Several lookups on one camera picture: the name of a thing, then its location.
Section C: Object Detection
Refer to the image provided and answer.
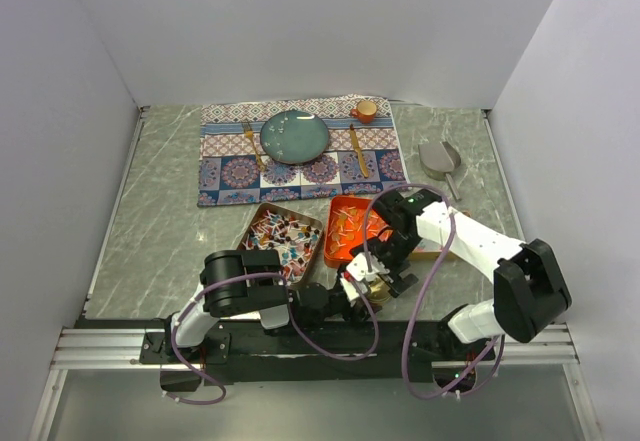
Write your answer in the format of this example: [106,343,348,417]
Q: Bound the silver metal scoop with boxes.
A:
[418,141,462,201]

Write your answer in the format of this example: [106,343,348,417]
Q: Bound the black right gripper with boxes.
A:
[363,231,421,298]

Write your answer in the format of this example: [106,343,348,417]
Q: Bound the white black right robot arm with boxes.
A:
[339,187,572,360]

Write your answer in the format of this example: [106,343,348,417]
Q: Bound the gold fork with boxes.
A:
[242,121,266,172]

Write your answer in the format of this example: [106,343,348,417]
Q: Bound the orange tray of candies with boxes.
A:
[324,195,391,269]

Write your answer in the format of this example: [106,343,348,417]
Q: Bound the brown tin of lollipops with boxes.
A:
[233,202,325,289]

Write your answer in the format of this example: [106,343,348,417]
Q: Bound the gold knife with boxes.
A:
[349,124,369,178]

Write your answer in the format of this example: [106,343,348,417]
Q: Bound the patterned cloth placemat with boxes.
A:
[198,94,408,207]

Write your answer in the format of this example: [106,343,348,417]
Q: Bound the orange coffee cup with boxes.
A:
[350,99,378,124]

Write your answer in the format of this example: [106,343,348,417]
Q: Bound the teal ceramic plate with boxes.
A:
[260,110,330,165]

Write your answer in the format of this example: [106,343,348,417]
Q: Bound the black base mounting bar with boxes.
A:
[138,318,496,395]

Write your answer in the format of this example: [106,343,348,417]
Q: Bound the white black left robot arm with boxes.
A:
[162,249,375,363]

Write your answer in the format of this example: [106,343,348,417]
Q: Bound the gold round jar lid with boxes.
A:
[366,282,392,306]

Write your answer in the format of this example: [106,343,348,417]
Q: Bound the gold tin of star candies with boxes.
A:
[409,239,441,261]

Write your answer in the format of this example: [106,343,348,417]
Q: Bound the aluminium frame rail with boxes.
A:
[50,329,187,371]

